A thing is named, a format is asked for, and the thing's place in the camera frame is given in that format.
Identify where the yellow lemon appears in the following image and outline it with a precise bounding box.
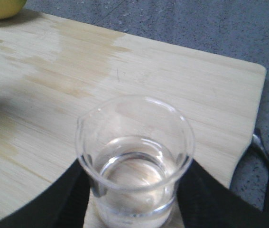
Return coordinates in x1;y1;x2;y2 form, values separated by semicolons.
0;0;27;19

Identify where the wooden cutting board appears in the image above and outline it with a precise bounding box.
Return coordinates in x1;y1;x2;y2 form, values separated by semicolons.
0;9;266;219

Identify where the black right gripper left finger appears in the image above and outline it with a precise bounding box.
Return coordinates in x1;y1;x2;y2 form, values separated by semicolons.
0;160;90;228

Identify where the clear glass beaker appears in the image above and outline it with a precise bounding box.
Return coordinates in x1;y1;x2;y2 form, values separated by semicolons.
75;96;195;228

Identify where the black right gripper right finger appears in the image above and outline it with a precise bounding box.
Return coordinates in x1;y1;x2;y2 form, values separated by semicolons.
177;161;269;228

